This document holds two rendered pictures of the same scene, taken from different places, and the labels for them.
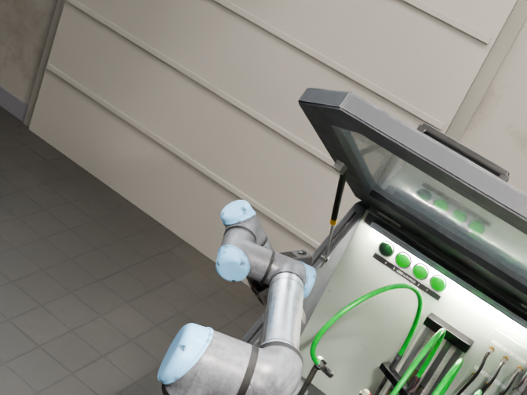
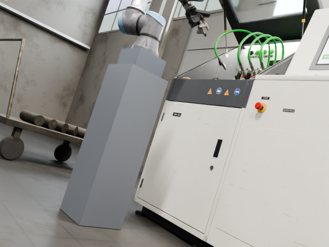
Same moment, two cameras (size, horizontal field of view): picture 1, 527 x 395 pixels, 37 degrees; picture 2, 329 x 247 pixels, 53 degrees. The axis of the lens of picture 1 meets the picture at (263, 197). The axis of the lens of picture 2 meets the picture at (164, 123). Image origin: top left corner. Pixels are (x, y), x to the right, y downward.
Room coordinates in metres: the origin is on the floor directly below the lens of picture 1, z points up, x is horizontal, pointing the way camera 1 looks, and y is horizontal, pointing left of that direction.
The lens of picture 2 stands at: (-0.23, -1.20, 0.43)
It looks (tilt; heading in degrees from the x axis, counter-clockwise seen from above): 5 degrees up; 30
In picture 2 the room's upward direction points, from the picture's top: 18 degrees clockwise
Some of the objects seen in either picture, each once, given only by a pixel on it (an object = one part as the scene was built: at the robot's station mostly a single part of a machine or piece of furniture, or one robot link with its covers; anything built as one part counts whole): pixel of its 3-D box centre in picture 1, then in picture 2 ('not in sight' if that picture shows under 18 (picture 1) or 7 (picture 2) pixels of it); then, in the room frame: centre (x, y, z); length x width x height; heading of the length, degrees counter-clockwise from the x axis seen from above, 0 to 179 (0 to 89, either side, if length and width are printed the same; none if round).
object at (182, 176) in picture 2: not in sight; (183, 158); (1.58, -0.37, 0.44); 0.65 x 0.02 x 0.68; 67
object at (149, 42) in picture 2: not in sight; (146, 46); (1.15, -0.17, 0.95); 0.15 x 0.15 x 0.10
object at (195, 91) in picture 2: not in sight; (206, 92); (1.59, -0.38, 0.87); 0.62 x 0.04 x 0.16; 67
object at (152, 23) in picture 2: not in sight; (152, 26); (1.15, -0.16, 1.07); 0.13 x 0.12 x 0.14; 95
